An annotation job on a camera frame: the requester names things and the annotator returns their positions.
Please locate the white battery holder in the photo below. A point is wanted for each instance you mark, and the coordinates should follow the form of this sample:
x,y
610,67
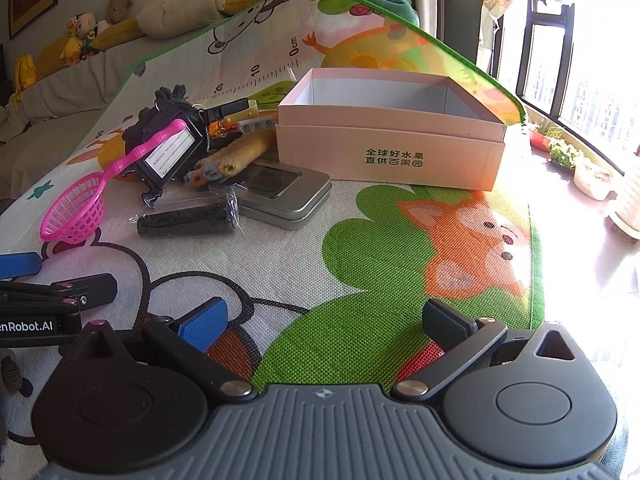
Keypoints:
x,y
257,124

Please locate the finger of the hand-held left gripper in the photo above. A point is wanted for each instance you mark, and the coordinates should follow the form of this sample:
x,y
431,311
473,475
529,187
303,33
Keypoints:
x,y
75,287
20,264

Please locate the orange pumpkin charm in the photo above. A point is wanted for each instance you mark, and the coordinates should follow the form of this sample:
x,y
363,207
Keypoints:
x,y
220,130

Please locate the yellow dotted toy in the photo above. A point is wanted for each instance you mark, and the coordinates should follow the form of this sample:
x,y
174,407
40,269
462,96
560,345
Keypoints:
x,y
252,107

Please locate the black window frame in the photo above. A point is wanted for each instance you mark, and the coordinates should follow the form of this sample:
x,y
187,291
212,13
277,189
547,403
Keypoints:
x,y
564,85

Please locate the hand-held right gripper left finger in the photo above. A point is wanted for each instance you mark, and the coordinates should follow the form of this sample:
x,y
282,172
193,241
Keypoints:
x,y
202,325

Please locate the black luggage tag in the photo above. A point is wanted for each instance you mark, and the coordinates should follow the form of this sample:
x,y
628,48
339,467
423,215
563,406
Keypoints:
x,y
199,135

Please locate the pink toy strainer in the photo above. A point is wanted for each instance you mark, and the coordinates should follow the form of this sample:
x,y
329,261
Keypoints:
x,y
75,210

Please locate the black roll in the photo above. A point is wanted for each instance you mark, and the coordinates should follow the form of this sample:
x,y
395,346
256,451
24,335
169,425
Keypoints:
x,y
185,220

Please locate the silver metal tin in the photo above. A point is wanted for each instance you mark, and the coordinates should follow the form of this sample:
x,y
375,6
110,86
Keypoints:
x,y
285,205

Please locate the white flowering plant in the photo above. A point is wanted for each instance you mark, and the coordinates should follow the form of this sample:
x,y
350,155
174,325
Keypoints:
x,y
562,152

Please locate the yellow duck plush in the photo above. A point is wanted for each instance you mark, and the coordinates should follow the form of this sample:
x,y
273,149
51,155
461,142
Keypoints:
x,y
70,47

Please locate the cartoon play mat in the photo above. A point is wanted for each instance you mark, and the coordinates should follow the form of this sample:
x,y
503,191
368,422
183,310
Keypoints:
x,y
300,260

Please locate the cream cushion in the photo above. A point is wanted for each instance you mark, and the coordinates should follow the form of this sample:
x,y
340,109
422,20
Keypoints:
x,y
170,10

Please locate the white ribbed pot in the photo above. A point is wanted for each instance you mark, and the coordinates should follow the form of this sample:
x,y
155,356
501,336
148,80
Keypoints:
x,y
627,205

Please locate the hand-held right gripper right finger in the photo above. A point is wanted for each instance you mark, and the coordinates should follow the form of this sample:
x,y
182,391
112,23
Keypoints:
x,y
442,322

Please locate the person's left hand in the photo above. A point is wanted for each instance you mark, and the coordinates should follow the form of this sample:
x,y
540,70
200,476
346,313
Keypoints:
x,y
12,372

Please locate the pink cardboard box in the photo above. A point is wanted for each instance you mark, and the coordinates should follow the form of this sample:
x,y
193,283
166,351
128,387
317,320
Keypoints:
x,y
400,160

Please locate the black plush toy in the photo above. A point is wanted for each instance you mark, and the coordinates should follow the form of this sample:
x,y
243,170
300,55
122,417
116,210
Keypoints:
x,y
170,94

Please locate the brown plush animal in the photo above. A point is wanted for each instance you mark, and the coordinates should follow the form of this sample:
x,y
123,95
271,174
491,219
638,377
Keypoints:
x,y
120,7

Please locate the plush doll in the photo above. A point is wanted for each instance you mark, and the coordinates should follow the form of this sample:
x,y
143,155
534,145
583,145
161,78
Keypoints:
x,y
87,25

